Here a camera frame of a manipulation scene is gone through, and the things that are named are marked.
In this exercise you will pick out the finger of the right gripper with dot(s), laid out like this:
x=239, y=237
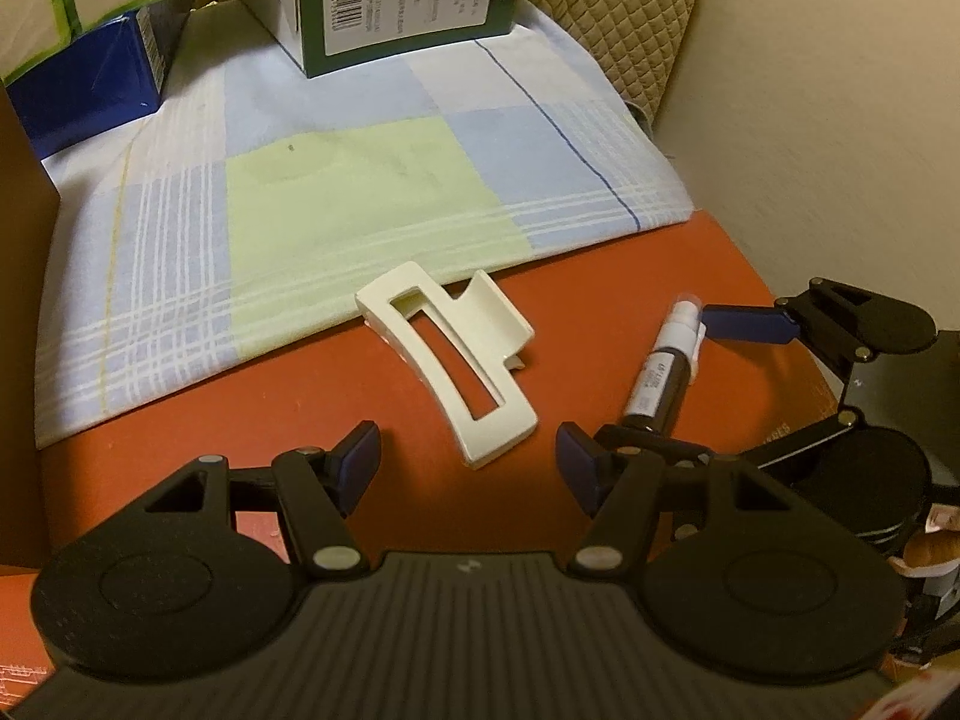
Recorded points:
x=787, y=442
x=839, y=323

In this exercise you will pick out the plaid blue green cloth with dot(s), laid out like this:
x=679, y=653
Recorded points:
x=248, y=211

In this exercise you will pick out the brown storage box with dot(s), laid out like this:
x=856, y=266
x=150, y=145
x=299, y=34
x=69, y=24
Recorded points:
x=30, y=205

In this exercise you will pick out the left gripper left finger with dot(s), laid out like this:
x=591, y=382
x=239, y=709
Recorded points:
x=317, y=490

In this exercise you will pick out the dark spray bottle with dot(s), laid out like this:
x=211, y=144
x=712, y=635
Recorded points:
x=657, y=396

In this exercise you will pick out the white hair claw clip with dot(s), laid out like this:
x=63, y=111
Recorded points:
x=464, y=348

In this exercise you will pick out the blue box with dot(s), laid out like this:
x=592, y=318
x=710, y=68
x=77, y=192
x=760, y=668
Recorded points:
x=112, y=75

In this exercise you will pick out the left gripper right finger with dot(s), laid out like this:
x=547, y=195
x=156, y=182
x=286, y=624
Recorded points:
x=616, y=478

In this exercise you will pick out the person right hand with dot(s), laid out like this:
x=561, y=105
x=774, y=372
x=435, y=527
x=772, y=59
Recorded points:
x=932, y=549

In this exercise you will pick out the red Motul cardboard sheet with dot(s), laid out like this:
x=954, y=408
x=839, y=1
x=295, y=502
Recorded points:
x=466, y=615

